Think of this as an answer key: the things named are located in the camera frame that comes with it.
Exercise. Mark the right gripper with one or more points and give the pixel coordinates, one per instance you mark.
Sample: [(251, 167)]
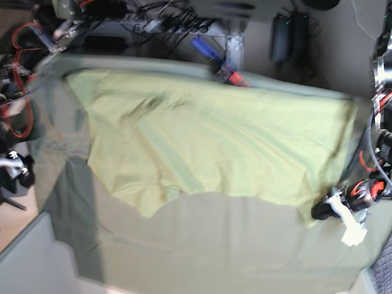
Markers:
[(19, 167)]

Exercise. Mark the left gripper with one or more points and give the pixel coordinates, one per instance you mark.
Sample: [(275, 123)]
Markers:
[(356, 197)]

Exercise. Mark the light green T-shirt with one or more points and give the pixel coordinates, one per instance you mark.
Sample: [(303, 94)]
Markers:
[(156, 136)]

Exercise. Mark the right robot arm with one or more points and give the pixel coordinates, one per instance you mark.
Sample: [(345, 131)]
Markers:
[(50, 30)]

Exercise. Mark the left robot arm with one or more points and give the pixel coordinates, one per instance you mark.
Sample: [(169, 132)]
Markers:
[(374, 149)]

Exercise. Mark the grey foam box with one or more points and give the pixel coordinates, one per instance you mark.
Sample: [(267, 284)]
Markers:
[(36, 262)]

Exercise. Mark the grey-green table cloth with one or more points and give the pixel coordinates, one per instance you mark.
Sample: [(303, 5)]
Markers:
[(199, 243)]

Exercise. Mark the black power adapter brick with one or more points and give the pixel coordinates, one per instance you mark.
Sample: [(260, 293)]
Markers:
[(280, 39)]

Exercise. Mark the blue orange bar clamp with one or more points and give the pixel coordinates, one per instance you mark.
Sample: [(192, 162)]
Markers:
[(223, 70)]

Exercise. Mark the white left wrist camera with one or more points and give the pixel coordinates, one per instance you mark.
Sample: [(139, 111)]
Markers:
[(354, 234)]

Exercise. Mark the aluminium table frame leg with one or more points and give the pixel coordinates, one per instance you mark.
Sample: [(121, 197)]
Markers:
[(233, 35)]

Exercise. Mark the grey camera mount plate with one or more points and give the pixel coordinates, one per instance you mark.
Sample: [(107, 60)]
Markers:
[(250, 10)]

